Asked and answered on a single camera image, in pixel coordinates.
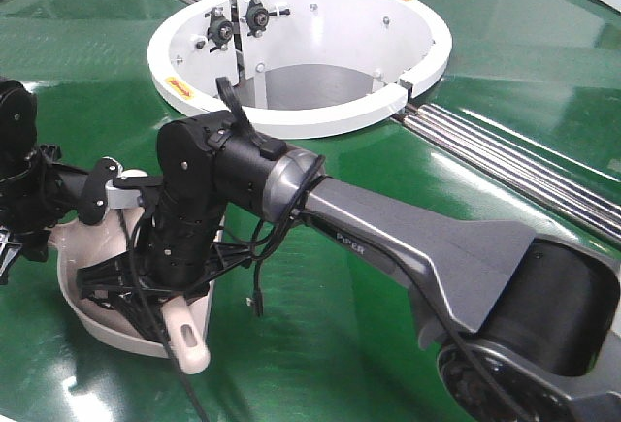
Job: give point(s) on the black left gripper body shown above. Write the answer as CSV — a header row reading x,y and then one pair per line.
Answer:
x,y
30,206

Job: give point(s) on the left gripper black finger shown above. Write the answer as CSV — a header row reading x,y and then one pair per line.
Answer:
x,y
85,191

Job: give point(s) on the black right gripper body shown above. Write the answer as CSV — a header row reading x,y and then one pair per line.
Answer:
x,y
110,284

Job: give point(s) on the pink plastic dustpan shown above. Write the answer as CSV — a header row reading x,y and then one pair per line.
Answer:
x,y
78,246

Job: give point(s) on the pink hand brush black bristles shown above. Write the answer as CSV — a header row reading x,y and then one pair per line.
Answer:
x,y
187,326

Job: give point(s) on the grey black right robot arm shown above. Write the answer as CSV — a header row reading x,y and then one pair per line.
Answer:
x,y
526,322

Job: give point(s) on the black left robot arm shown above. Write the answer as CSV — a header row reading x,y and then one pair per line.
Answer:
x,y
18,129

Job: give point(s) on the chrome roller rods right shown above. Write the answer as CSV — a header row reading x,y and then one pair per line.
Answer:
x,y
515,167

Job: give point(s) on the black bearing mount left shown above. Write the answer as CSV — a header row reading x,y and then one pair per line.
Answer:
x,y
220,31

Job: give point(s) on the black bearing mount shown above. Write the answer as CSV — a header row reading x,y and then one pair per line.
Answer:
x,y
220,31
257,17

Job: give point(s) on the black bearing mount right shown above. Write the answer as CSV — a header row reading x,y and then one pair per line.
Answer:
x,y
257,17

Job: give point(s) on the white central ring housing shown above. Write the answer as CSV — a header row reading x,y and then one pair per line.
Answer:
x,y
331,67

